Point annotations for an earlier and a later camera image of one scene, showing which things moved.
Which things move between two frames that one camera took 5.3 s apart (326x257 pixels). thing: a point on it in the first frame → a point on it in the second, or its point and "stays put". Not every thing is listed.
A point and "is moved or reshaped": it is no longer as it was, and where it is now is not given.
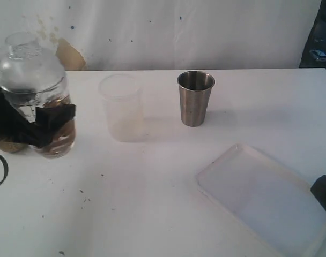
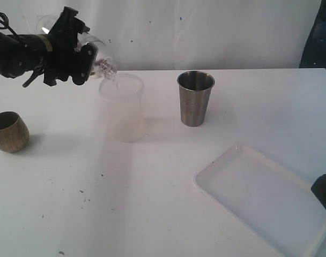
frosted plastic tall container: [123, 95] stays put
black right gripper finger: [323, 189] stays put
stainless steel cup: [194, 89] stays put
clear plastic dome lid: [28, 67] is moved or reshaped
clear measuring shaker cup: [32, 83] → [45, 23]
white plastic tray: [276, 209] stays put
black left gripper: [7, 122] → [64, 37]
